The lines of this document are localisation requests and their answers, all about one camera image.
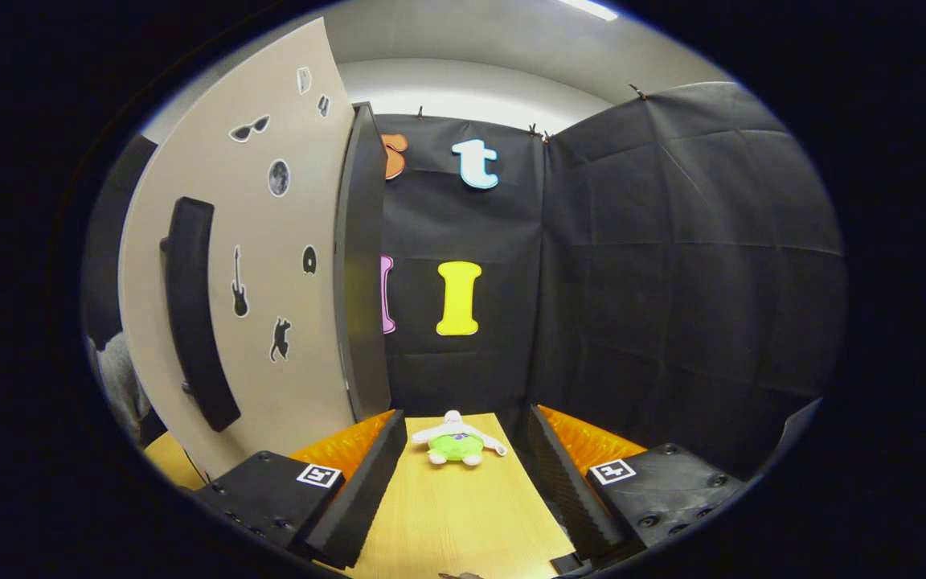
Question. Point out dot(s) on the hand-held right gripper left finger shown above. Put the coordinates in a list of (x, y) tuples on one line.
[(366, 482)]

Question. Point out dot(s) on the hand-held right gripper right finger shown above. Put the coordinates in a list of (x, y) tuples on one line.
[(563, 482)]

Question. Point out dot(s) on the beige cabinet door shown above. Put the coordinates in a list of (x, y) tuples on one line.
[(286, 305)]

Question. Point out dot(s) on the white green plush toy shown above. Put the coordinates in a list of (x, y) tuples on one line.
[(456, 444)]

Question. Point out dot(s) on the black backdrop cloth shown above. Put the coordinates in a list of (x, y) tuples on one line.
[(672, 281)]

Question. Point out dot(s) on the long ceiling light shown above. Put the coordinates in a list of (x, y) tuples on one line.
[(592, 8)]

